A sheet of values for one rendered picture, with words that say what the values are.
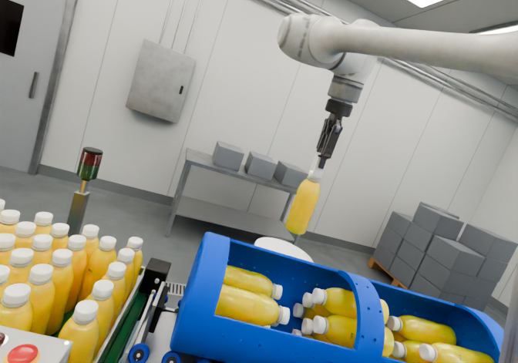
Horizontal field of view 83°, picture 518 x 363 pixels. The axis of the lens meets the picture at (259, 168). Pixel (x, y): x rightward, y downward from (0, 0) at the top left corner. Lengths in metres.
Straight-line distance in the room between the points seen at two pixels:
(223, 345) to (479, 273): 3.95
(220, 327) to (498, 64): 0.70
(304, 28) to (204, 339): 0.72
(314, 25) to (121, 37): 3.48
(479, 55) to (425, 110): 4.71
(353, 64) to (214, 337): 0.73
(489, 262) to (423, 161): 1.83
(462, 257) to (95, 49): 4.81
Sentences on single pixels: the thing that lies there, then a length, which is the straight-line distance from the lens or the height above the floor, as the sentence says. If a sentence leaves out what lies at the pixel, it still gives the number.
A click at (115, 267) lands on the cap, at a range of 0.82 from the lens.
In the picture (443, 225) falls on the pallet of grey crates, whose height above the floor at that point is 1.07.
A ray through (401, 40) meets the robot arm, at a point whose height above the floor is 1.78.
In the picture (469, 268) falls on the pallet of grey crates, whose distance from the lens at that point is 4.30.
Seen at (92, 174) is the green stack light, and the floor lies 1.18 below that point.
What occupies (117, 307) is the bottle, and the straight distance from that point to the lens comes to 0.86.
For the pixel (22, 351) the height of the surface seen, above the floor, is 1.11.
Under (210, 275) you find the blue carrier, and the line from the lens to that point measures 0.70.
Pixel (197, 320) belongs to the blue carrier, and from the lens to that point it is 0.71.
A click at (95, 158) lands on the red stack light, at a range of 1.14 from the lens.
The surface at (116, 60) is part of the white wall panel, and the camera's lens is 4.08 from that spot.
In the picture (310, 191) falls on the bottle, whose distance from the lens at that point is 0.91.
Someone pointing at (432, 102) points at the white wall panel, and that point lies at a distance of 5.40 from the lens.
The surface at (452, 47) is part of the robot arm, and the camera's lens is 0.65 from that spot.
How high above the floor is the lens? 1.55
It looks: 9 degrees down
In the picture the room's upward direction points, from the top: 20 degrees clockwise
